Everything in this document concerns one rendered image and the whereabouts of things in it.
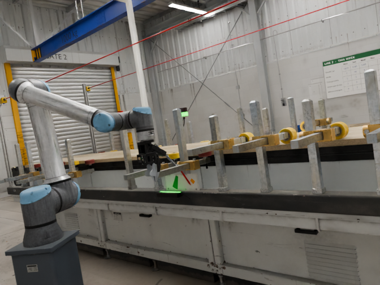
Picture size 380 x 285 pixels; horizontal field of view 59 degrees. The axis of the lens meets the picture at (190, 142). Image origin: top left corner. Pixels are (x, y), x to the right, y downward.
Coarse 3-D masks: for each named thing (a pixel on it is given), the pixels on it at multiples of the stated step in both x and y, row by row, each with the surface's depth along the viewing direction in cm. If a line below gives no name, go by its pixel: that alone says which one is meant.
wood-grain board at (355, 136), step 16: (352, 128) 203; (192, 144) 289; (288, 144) 169; (320, 144) 159; (336, 144) 154; (352, 144) 150; (64, 160) 352; (80, 160) 307; (96, 160) 283; (112, 160) 268
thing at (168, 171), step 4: (200, 160) 195; (204, 160) 197; (208, 160) 200; (184, 164) 185; (188, 164) 187; (200, 164) 194; (168, 168) 178; (172, 168) 177; (176, 168) 179; (180, 168) 181; (184, 168) 184; (188, 168) 186; (160, 172) 170; (164, 172) 172; (168, 172) 174; (172, 172) 177; (160, 176) 170
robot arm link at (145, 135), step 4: (136, 132) 165; (140, 132) 163; (144, 132) 162; (148, 132) 163; (152, 132) 163; (140, 136) 163; (144, 136) 162; (148, 136) 163; (152, 136) 164; (140, 140) 164; (144, 140) 164
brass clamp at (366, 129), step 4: (368, 124) 127; (372, 124) 125; (376, 124) 124; (364, 128) 127; (368, 128) 126; (372, 128) 125; (376, 128) 124; (364, 132) 127; (368, 132) 126; (364, 136) 128
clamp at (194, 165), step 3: (180, 162) 191; (183, 162) 190; (186, 162) 188; (189, 162) 186; (192, 162) 185; (195, 162) 186; (198, 162) 188; (189, 165) 187; (192, 165) 185; (195, 165) 185; (198, 165) 188; (192, 168) 186; (195, 168) 185; (198, 168) 187
